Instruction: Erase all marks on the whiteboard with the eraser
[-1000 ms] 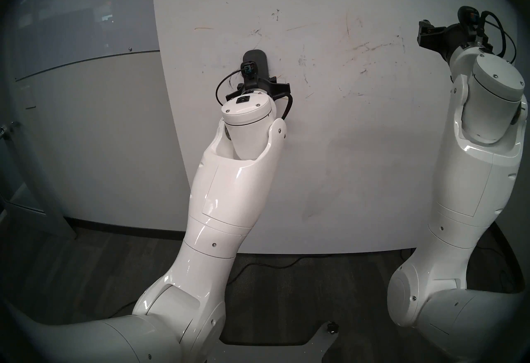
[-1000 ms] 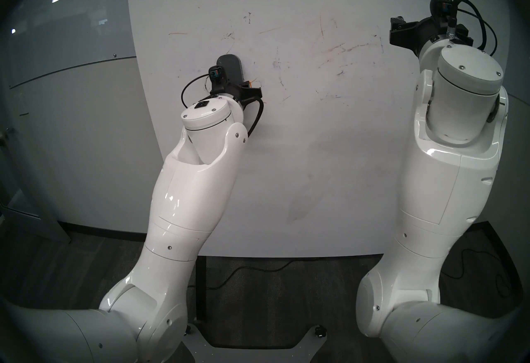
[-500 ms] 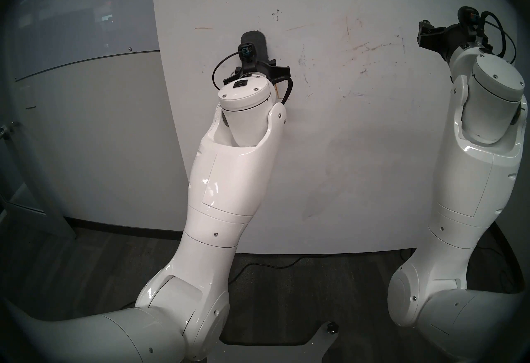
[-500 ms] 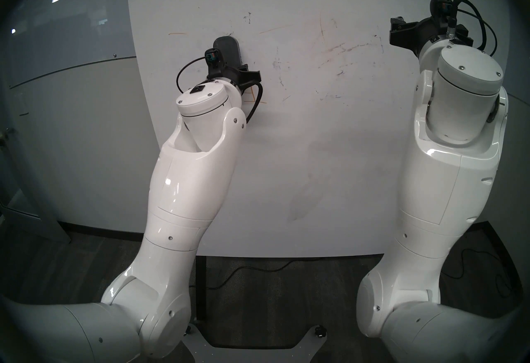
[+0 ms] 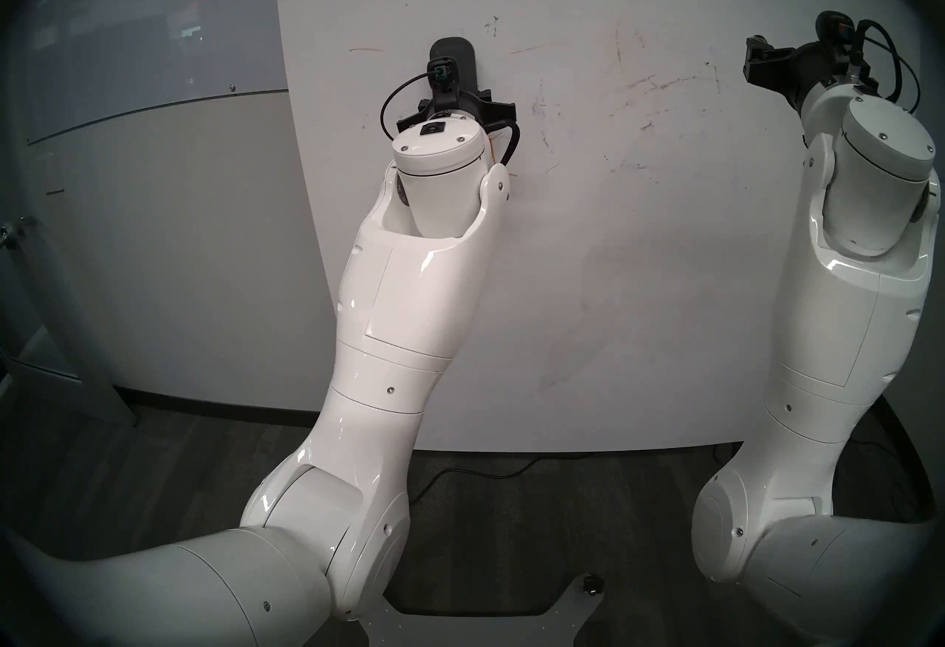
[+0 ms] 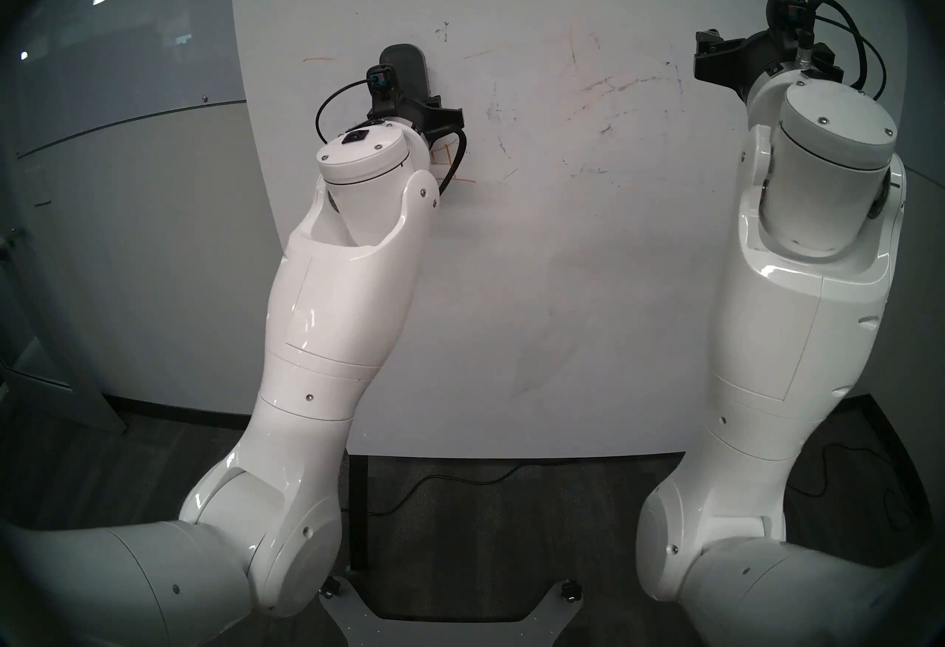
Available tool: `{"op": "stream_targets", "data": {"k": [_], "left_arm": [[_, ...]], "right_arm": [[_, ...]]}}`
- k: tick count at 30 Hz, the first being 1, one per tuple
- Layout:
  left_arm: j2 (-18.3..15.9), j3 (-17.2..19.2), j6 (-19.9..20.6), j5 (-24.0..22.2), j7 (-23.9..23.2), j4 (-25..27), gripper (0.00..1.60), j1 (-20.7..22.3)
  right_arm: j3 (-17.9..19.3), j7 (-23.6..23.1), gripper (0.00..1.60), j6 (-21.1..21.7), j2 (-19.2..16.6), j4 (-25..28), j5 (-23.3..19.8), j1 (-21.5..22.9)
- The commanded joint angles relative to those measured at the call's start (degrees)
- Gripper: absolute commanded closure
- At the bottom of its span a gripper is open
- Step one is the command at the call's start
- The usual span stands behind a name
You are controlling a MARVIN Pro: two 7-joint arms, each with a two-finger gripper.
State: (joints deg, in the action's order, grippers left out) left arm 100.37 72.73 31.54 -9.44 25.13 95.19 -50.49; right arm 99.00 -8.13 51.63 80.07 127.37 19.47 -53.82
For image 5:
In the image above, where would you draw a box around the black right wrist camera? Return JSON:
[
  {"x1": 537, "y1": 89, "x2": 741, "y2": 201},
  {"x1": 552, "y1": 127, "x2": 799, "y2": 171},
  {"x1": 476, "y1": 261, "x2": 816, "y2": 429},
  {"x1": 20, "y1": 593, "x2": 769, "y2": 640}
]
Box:
[{"x1": 816, "y1": 10, "x2": 861, "y2": 63}]

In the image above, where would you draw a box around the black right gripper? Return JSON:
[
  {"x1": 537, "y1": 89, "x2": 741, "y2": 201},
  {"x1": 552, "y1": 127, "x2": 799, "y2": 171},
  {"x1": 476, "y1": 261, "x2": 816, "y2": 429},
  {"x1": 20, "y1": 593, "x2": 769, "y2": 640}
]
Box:
[{"x1": 742, "y1": 34, "x2": 839, "y2": 114}]

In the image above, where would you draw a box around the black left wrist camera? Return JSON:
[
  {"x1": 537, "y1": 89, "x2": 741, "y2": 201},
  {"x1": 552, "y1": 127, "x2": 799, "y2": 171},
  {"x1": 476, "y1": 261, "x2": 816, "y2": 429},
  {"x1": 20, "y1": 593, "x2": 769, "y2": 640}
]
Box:
[{"x1": 427, "y1": 60, "x2": 458, "y2": 107}]

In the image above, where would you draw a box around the dark grey whiteboard eraser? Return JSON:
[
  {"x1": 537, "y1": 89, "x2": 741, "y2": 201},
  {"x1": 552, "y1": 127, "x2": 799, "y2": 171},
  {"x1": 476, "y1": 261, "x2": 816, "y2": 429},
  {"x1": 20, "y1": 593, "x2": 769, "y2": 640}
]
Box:
[{"x1": 430, "y1": 37, "x2": 478, "y2": 92}]

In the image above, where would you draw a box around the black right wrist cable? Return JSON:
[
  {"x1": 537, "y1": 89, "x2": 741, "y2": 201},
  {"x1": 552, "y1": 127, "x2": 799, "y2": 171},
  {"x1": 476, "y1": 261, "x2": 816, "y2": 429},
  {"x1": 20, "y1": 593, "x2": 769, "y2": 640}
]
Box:
[{"x1": 853, "y1": 19, "x2": 924, "y2": 113}]

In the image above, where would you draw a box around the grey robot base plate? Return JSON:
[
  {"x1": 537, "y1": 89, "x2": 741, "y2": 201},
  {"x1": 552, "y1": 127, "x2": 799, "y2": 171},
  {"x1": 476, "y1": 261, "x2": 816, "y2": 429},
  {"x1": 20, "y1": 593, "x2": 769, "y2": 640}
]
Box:
[{"x1": 362, "y1": 573, "x2": 606, "y2": 647}]

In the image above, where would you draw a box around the large white whiteboard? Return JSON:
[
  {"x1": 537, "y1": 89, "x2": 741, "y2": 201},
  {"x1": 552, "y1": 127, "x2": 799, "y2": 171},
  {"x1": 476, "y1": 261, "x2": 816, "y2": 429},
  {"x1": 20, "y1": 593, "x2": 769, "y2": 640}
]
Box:
[{"x1": 275, "y1": 0, "x2": 927, "y2": 454}]

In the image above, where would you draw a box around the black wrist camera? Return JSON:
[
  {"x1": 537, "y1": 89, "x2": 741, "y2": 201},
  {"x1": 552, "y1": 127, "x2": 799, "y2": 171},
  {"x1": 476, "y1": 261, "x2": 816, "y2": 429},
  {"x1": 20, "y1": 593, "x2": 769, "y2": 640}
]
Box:
[
  {"x1": 816, "y1": 10, "x2": 861, "y2": 63},
  {"x1": 427, "y1": 60, "x2": 458, "y2": 107}
]

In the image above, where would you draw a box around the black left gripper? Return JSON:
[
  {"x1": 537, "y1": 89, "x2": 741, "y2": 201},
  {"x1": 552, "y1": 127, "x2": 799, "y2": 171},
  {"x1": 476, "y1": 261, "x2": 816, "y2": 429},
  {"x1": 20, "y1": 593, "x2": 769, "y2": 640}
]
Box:
[{"x1": 397, "y1": 86, "x2": 518, "y2": 134}]

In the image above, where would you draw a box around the black floor cable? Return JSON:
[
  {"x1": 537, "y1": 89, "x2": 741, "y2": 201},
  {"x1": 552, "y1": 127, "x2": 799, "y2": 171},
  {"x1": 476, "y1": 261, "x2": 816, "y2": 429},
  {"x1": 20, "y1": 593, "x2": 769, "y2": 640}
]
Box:
[{"x1": 406, "y1": 457, "x2": 547, "y2": 506}]

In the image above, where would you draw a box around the glass wall board with writing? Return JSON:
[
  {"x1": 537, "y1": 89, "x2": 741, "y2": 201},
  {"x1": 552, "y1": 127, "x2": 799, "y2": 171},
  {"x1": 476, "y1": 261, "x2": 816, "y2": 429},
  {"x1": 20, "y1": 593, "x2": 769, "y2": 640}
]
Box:
[{"x1": 22, "y1": 0, "x2": 290, "y2": 146}]

